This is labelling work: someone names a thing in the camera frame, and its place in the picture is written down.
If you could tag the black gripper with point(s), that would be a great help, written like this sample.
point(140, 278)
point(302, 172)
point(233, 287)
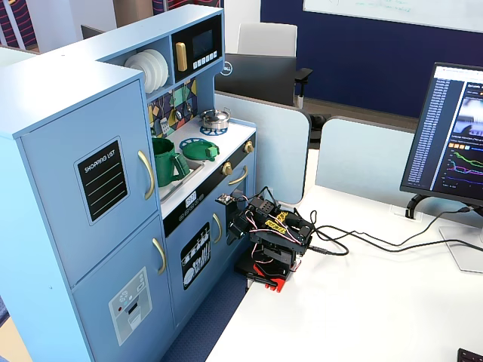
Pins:
point(235, 231)

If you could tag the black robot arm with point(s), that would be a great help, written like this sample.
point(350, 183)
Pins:
point(279, 241)

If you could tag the red table clamp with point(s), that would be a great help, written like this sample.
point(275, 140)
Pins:
point(277, 283)

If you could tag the gold stove knob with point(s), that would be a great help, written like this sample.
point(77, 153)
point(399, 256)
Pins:
point(227, 168)
point(248, 147)

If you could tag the silver toy sink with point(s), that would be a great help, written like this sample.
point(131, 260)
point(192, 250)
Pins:
point(177, 188)

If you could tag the rounded light blue divider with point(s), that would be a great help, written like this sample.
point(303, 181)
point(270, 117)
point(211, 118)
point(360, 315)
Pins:
point(275, 151)

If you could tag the small steel pot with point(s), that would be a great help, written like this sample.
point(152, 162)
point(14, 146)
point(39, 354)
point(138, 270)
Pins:
point(215, 120)

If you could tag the hanging silver toy spatula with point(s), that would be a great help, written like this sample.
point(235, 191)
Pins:
point(164, 125)

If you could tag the hanging silver toy ladle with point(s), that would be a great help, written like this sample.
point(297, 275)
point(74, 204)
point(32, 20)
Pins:
point(177, 115)

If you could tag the hanging silver toy utensil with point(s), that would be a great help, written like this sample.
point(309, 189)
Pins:
point(188, 108)

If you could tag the black chair base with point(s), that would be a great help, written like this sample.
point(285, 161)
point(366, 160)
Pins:
point(319, 120)

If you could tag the low light blue divider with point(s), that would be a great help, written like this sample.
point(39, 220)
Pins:
point(358, 158)

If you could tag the black Dell monitor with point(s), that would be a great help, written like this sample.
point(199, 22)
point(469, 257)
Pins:
point(256, 79)

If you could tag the white toy plate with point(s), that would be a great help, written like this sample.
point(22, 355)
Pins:
point(151, 81)
point(134, 62)
point(166, 71)
point(158, 75)

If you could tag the blue toy kitchen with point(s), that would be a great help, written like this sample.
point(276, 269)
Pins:
point(56, 226)

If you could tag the white office chair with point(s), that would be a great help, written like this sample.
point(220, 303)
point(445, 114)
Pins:
point(266, 39)

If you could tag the lit computer monitor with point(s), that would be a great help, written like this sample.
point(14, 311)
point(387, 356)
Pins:
point(441, 132)

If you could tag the silver monitor stand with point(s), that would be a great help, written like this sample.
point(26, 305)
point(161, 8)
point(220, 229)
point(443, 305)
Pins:
point(464, 260)

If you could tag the black keyboard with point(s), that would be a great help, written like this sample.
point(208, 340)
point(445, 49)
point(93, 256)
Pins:
point(471, 356)

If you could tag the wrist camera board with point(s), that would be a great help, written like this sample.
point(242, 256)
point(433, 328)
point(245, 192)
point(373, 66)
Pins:
point(225, 199)

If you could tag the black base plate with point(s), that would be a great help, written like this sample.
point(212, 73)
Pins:
point(243, 268)

